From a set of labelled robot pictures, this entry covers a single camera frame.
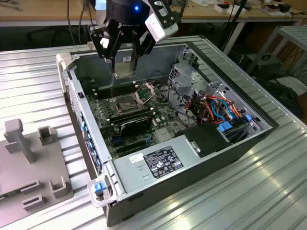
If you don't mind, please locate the black RAM stick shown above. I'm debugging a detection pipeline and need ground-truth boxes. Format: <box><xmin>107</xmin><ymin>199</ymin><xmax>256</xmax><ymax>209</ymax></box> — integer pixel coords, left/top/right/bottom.
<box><xmin>109</xmin><ymin>107</ymin><xmax>149</xmax><ymax>122</ymax></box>
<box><xmin>110</xmin><ymin>111</ymin><xmax>154</xmax><ymax>126</ymax></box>

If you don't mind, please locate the black mesh bin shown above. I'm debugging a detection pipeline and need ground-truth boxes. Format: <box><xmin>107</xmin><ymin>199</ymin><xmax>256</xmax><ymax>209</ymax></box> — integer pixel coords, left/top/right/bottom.
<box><xmin>256</xmin><ymin>79</ymin><xmax>303</xmax><ymax>118</ymax></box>

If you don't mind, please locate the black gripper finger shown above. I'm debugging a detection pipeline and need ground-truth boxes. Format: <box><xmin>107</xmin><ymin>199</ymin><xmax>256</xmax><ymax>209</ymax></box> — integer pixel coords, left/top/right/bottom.
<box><xmin>130</xmin><ymin>28</ymin><xmax>157</xmax><ymax>72</ymax></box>
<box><xmin>87</xmin><ymin>18</ymin><xmax>122</xmax><ymax>73</ymax></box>

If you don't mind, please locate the black box with handle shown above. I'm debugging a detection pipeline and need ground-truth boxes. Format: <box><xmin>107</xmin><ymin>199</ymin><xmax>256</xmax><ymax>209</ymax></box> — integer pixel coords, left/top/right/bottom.
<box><xmin>254</xmin><ymin>54</ymin><xmax>283</xmax><ymax>80</ymax></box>

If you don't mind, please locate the grey parts rack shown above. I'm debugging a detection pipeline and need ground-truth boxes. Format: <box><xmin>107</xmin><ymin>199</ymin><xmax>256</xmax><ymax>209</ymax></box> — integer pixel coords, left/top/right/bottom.
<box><xmin>0</xmin><ymin>118</ymin><xmax>74</xmax><ymax>211</ymax></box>

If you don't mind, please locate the blue disk carrier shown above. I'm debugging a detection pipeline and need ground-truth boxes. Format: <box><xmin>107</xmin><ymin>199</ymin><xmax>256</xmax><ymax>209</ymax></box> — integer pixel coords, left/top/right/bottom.
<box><xmin>217</xmin><ymin>121</ymin><xmax>234</xmax><ymax>134</ymax></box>

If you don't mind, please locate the black plastic shroud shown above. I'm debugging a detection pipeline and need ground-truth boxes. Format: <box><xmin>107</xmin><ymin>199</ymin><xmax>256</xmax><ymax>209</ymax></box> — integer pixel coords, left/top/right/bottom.
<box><xmin>174</xmin><ymin>124</ymin><xmax>233</xmax><ymax>159</ymax></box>

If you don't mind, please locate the metal socket cover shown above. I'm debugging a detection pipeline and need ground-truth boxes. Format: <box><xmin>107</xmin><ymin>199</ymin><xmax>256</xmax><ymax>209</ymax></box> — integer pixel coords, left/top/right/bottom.
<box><xmin>133</xmin><ymin>81</ymin><xmax>157</xmax><ymax>104</ymax></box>

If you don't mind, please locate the silver power supply unit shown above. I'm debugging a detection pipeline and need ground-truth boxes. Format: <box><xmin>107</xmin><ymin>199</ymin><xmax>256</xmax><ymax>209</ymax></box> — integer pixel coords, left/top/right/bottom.
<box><xmin>112</xmin><ymin>134</ymin><xmax>202</xmax><ymax>195</ymax></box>

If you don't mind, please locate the long wooden desk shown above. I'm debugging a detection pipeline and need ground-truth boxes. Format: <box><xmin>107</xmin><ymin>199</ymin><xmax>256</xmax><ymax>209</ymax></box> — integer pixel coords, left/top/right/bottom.
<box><xmin>0</xmin><ymin>0</ymin><xmax>305</xmax><ymax>56</ymax></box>

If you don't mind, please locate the thin wire locking lever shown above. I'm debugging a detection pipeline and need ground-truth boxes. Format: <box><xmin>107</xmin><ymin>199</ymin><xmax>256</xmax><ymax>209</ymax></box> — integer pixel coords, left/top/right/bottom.
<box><xmin>109</xmin><ymin>71</ymin><xmax>115</xmax><ymax>102</ymax></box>

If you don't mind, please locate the open dark PC case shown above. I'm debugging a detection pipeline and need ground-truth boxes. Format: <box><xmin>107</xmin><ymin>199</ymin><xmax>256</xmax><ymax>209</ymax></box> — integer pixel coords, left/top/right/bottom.
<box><xmin>55</xmin><ymin>41</ymin><xmax>280</xmax><ymax>227</ymax></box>

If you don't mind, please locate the black RAM slot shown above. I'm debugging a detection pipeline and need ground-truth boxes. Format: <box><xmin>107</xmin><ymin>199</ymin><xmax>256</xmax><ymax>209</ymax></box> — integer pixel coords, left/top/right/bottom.
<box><xmin>93</xmin><ymin>86</ymin><xmax>139</xmax><ymax>100</ymax></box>
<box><xmin>92</xmin><ymin>81</ymin><xmax>136</xmax><ymax>94</ymax></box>

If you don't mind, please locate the white and black box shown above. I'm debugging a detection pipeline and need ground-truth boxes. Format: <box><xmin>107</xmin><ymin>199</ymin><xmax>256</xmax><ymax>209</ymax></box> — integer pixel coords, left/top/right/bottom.
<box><xmin>214</xmin><ymin>3</ymin><xmax>246</xmax><ymax>14</ymax></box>

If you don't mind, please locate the white wrist camera on bracket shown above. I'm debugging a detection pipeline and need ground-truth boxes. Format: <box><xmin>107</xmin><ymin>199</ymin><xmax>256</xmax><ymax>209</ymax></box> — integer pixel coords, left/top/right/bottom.
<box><xmin>144</xmin><ymin>0</ymin><xmax>181</xmax><ymax>43</ymax></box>

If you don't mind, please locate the grey metal shelf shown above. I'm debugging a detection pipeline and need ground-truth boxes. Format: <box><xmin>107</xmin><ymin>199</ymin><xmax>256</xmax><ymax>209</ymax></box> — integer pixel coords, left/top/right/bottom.
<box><xmin>246</xmin><ymin>25</ymin><xmax>307</xmax><ymax>76</ymax></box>

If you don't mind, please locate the silver CPU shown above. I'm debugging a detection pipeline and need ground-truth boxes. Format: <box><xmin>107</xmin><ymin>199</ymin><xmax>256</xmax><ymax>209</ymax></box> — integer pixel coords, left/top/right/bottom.
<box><xmin>114</xmin><ymin>62</ymin><xmax>135</xmax><ymax>80</ymax></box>

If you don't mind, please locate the brown cardboard box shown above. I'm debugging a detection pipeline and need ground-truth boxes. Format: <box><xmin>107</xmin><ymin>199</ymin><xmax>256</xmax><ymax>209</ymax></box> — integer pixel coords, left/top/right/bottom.
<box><xmin>260</xmin><ymin>3</ymin><xmax>289</xmax><ymax>16</ymax></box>

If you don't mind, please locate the blue wire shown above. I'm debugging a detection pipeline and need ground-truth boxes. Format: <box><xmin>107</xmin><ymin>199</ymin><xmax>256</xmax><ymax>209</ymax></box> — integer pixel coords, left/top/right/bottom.
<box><xmin>211</xmin><ymin>97</ymin><xmax>236</xmax><ymax>120</ymax></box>

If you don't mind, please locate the silver chipset heatsink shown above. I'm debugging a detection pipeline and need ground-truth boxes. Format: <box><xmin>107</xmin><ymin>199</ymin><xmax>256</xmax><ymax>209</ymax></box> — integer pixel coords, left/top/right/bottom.
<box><xmin>154</xmin><ymin>129</ymin><xmax>175</xmax><ymax>144</ymax></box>

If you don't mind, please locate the black expansion slot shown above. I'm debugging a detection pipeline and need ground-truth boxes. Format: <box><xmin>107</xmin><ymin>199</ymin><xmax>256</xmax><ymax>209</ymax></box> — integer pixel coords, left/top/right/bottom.
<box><xmin>112</xmin><ymin>138</ymin><xmax>147</xmax><ymax>151</ymax></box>
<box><xmin>116</xmin><ymin>143</ymin><xmax>148</xmax><ymax>157</ymax></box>

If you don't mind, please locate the black graphics card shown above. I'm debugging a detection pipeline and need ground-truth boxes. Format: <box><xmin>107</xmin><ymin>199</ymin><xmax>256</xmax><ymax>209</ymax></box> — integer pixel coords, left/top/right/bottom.
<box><xmin>119</xmin><ymin>116</ymin><xmax>152</xmax><ymax>138</ymax></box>

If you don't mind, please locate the CPU socket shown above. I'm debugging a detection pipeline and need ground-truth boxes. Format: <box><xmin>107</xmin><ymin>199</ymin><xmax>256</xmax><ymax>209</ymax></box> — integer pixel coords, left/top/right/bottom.
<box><xmin>112</xmin><ymin>94</ymin><xmax>142</xmax><ymax>115</ymax></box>

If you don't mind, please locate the green motherboard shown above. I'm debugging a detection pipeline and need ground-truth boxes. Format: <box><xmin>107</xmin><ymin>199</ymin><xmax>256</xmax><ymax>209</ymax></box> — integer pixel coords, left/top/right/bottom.
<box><xmin>85</xmin><ymin>79</ymin><xmax>190</xmax><ymax>160</ymax></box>

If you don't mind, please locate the silver metal drive cage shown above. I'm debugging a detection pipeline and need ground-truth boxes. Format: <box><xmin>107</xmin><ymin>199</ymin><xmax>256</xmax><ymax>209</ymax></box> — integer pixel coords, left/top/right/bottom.
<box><xmin>167</xmin><ymin>63</ymin><xmax>210</xmax><ymax>106</ymax></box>

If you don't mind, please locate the orange wire bundle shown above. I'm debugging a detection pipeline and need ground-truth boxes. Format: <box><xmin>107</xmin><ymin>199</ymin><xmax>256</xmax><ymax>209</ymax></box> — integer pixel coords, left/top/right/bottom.
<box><xmin>187</xmin><ymin>95</ymin><xmax>243</xmax><ymax>123</ymax></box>

